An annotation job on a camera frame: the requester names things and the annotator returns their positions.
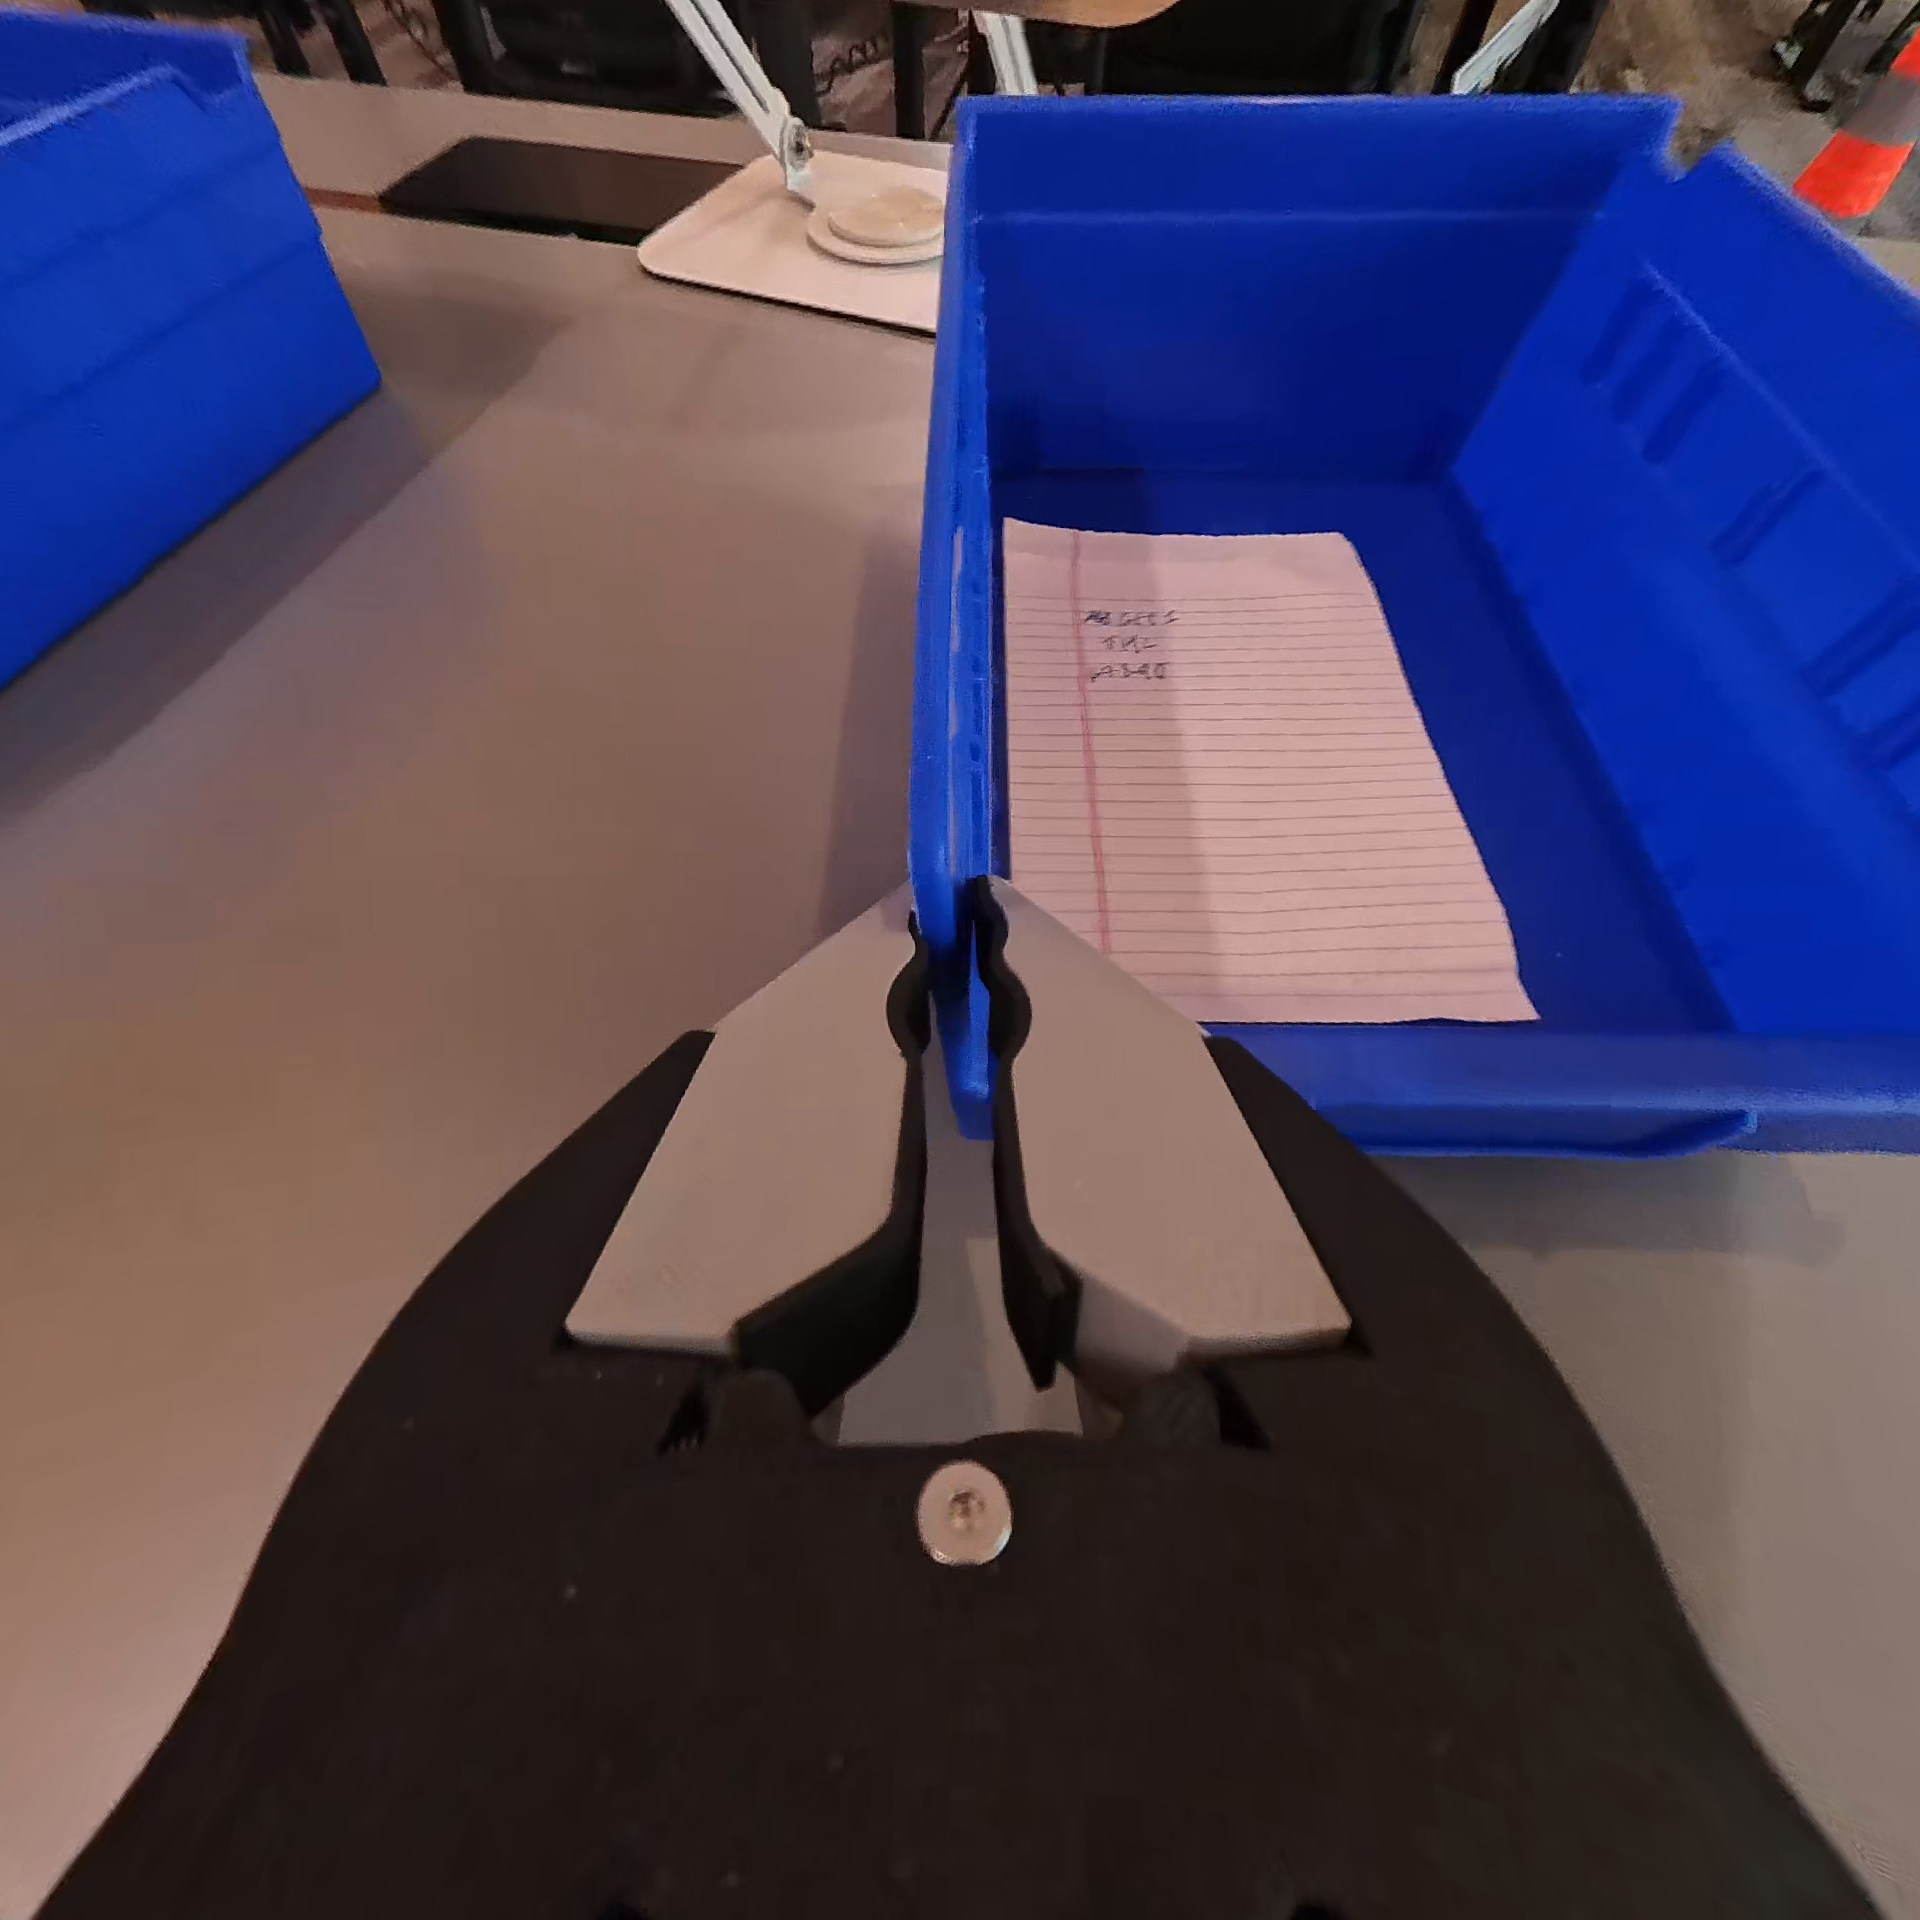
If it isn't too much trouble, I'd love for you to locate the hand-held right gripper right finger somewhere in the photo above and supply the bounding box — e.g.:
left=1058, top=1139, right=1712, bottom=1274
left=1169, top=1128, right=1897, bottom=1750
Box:
left=973, top=877, right=1353, bottom=1391

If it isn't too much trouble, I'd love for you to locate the orange traffic cone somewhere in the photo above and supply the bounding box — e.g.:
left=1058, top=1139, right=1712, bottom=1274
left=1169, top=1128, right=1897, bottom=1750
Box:
left=1791, top=45, right=1920, bottom=223

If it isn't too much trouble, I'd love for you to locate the handwritten lined paper sheet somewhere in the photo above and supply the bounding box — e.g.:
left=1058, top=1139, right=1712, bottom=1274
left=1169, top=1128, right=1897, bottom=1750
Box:
left=1002, top=516, right=1541, bottom=1025

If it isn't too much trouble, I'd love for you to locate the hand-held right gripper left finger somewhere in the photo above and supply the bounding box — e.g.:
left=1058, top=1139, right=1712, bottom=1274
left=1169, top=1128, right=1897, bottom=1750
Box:
left=567, top=885, right=929, bottom=1391

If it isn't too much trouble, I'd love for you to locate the blue plastic bin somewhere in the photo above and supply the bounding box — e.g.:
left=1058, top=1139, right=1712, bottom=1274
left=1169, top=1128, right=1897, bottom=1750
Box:
left=0, top=15, right=382, bottom=692
left=907, top=94, right=1920, bottom=1156

